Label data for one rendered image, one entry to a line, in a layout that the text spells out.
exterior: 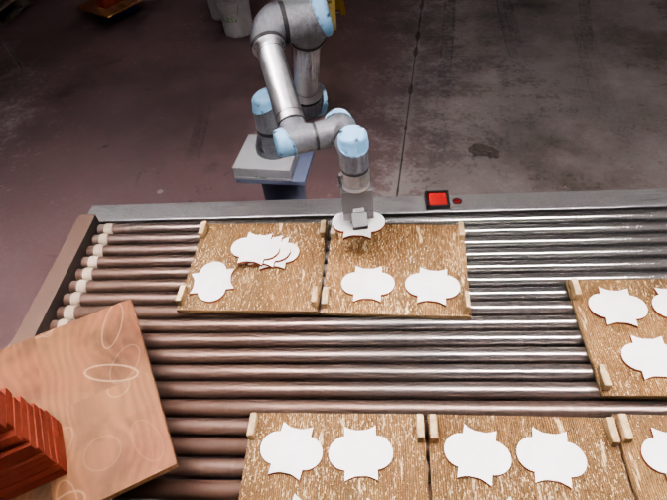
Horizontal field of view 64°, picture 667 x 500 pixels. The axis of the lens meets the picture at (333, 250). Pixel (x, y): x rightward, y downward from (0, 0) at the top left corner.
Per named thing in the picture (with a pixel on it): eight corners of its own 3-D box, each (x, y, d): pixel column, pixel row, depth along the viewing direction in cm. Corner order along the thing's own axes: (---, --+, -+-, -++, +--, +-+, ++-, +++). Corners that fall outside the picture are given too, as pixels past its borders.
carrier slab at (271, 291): (205, 227, 179) (204, 223, 178) (328, 226, 174) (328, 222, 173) (177, 312, 155) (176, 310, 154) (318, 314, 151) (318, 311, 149)
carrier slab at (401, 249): (333, 227, 174) (332, 223, 173) (462, 228, 169) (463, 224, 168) (321, 315, 150) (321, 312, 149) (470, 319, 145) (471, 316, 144)
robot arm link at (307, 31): (282, 102, 203) (275, -10, 151) (320, 94, 205) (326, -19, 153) (290, 130, 199) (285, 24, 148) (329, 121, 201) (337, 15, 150)
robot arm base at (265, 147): (257, 138, 212) (253, 116, 205) (296, 135, 211) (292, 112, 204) (254, 161, 201) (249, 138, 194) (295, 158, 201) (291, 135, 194)
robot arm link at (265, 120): (253, 120, 203) (246, 87, 193) (288, 113, 204) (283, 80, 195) (258, 137, 194) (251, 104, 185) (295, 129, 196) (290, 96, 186)
